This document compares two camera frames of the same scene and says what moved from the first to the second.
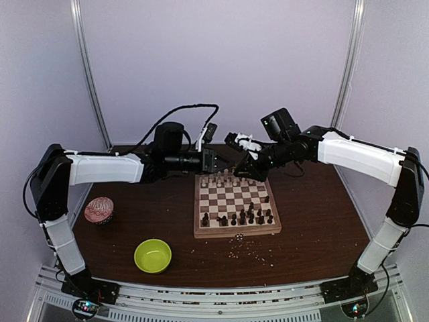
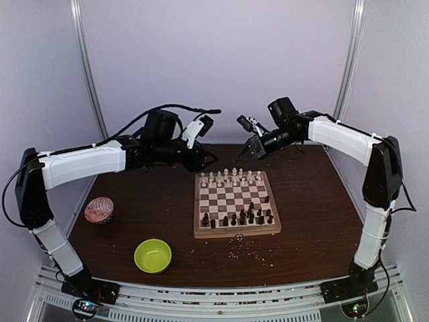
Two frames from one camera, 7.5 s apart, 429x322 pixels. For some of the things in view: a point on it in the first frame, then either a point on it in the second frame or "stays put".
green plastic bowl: (153, 255) stays put
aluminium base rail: (291, 303) stays put
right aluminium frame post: (354, 48) stays put
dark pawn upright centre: (251, 207) stays put
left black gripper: (209, 156) -> (195, 164)
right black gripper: (249, 165) -> (257, 147)
